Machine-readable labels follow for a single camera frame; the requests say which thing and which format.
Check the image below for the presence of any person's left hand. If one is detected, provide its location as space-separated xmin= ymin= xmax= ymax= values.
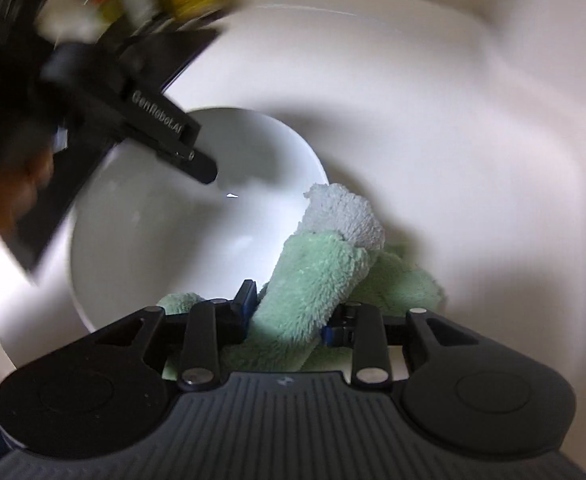
xmin=0 ymin=152 xmax=56 ymax=311

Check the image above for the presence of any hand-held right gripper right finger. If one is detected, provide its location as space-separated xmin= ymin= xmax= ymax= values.
xmin=320 ymin=301 xmax=480 ymax=391

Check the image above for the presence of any black glass gas stove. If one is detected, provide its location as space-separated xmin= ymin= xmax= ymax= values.
xmin=115 ymin=27 xmax=222 ymax=97

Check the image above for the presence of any green fluffy cloth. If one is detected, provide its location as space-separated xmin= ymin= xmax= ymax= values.
xmin=157 ymin=182 xmax=450 ymax=374

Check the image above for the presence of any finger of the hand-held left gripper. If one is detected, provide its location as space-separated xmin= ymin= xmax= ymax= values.
xmin=157 ymin=146 xmax=218 ymax=186

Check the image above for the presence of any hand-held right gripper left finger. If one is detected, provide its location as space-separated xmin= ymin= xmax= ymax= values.
xmin=93 ymin=280 xmax=258 ymax=392

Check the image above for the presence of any white patterned bowl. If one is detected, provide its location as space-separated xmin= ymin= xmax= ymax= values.
xmin=70 ymin=107 xmax=332 ymax=337

